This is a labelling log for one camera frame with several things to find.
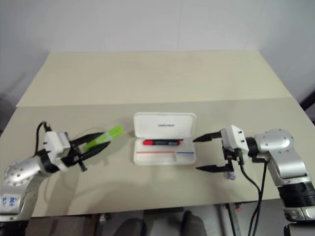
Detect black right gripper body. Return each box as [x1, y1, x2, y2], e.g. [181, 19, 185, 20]
[221, 145, 245, 173]

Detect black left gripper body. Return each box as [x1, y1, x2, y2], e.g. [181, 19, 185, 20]
[63, 139, 88, 172]

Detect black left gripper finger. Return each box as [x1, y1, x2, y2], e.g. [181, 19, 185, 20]
[79, 142, 111, 161]
[72, 132, 107, 148]

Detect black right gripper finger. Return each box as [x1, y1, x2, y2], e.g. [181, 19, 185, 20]
[195, 165, 229, 174]
[192, 131, 222, 144]

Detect green marker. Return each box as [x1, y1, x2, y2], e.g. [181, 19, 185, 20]
[83, 125, 124, 151]

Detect white pencil case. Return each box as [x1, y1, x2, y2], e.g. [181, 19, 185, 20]
[132, 112, 197, 166]

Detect red marker with black barrel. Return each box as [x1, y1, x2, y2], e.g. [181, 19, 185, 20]
[143, 139, 183, 147]

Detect dark rounded shape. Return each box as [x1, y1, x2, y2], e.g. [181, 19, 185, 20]
[182, 210, 207, 236]

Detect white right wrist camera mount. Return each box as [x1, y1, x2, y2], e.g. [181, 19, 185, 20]
[220, 124, 249, 158]

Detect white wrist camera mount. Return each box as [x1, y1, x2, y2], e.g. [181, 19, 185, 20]
[43, 131, 71, 171]
[220, 124, 249, 158]

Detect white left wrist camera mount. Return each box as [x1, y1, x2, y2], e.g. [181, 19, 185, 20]
[43, 131, 71, 171]

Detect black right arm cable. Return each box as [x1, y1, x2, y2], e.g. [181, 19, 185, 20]
[237, 150, 262, 236]
[254, 157, 269, 236]

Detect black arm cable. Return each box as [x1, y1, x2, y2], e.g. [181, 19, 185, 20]
[35, 121, 52, 158]
[254, 157, 269, 236]
[237, 150, 262, 236]

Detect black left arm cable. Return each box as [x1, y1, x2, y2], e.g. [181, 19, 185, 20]
[35, 121, 52, 158]

